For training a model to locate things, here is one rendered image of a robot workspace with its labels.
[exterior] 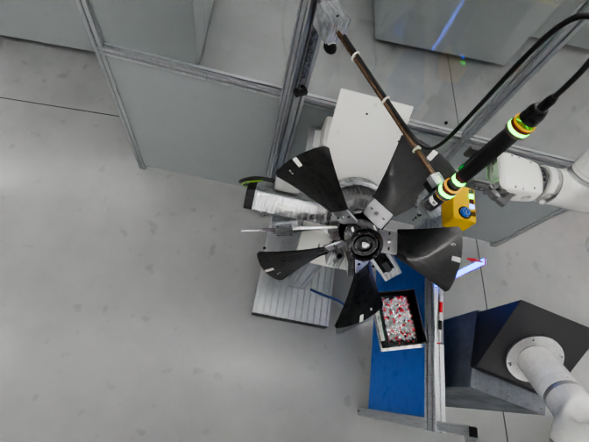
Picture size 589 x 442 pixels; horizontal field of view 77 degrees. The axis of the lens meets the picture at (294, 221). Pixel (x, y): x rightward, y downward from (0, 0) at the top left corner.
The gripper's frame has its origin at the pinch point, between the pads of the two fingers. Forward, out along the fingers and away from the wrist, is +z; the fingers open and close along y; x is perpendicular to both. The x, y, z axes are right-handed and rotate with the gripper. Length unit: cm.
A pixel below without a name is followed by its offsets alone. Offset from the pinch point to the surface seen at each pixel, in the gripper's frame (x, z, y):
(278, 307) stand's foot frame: -157, 22, -5
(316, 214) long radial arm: -53, 25, 8
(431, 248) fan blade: -45.6, -14.8, 0.2
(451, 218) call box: -59, -31, 22
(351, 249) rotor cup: -44.9, 13.1, -6.5
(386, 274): -66, -7, -5
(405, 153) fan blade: -26.9, 3.9, 21.4
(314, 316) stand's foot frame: -157, 0, -6
